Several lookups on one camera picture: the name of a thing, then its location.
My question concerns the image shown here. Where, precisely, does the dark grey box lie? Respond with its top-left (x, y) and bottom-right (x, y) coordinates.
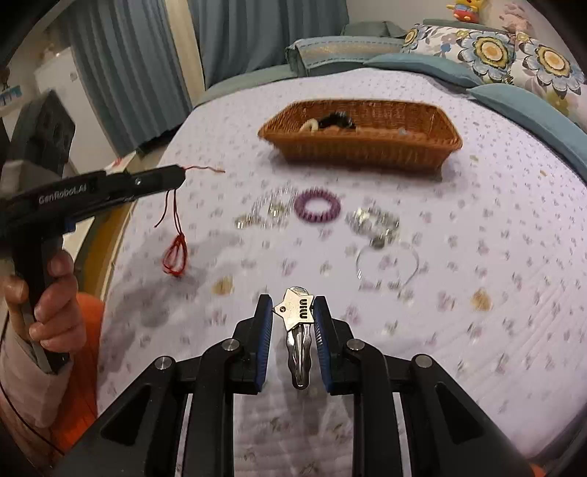
top-left (9, 89), bottom-right (76, 177)

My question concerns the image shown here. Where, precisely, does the folded teal blanket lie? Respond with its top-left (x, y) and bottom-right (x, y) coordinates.
top-left (285, 36), bottom-right (406, 76)

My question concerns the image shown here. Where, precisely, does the thin silver bangle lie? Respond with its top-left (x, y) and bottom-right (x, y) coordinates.
top-left (355, 241), bottom-right (421, 289)

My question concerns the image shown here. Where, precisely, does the silver star hair clip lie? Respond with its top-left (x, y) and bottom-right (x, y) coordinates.
top-left (273, 287), bottom-right (317, 390)

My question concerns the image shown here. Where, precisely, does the teal pillow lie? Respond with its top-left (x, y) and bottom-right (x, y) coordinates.
top-left (364, 52), bottom-right (482, 88)
top-left (468, 83), bottom-right (587, 166)

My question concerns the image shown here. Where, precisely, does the blue curtain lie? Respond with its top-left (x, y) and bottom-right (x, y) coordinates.
top-left (188, 0), bottom-right (349, 79)
top-left (69, 0), bottom-right (205, 157)

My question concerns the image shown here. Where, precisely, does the silver bead bracelet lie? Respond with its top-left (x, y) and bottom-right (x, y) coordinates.
top-left (235, 186), bottom-right (296, 230)

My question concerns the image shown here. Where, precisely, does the yellow plush toy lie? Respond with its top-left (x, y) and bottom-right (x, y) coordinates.
top-left (447, 0), bottom-right (487, 23)

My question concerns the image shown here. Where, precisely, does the purple spiral hair tie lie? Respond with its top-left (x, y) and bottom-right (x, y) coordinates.
top-left (293, 187), bottom-right (343, 225)

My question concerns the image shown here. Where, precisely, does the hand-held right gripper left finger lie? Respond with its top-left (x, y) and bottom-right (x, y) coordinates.
top-left (50, 294), bottom-right (276, 477)

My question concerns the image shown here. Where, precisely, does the person's left hand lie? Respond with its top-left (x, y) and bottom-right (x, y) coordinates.
top-left (0, 251), bottom-right (89, 355)

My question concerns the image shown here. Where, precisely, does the grey-green cushion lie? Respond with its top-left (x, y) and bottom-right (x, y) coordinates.
top-left (342, 21), bottom-right (416, 40)

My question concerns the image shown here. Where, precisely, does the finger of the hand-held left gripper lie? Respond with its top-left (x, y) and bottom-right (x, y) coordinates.
top-left (106, 165), bottom-right (187, 183)
top-left (66, 176), bottom-right (186, 234)

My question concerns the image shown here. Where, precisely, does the red string bracelet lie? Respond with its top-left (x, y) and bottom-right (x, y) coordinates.
top-left (153, 165), bottom-right (226, 278)

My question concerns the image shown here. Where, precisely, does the orange garment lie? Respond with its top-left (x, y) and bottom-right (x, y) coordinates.
top-left (43, 294), bottom-right (104, 455)

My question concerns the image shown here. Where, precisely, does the brown wicker basket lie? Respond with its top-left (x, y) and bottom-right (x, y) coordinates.
top-left (258, 100), bottom-right (463, 174)

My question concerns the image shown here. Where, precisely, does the floral pillow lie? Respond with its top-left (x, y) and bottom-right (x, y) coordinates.
top-left (509, 32), bottom-right (587, 124)
top-left (402, 23), bottom-right (520, 85)

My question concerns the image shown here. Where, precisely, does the black wrist watch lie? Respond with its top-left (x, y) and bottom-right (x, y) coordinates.
top-left (318, 111), bottom-right (357, 130)

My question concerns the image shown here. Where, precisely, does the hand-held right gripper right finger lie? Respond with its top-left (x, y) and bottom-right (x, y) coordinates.
top-left (312, 296), bottom-right (537, 477)

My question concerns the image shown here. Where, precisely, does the grey-green bedspread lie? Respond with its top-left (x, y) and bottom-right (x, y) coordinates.
top-left (202, 62), bottom-right (294, 108)

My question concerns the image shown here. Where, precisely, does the pink plush toy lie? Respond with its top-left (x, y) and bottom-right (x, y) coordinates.
top-left (500, 2), bottom-right (533, 34)

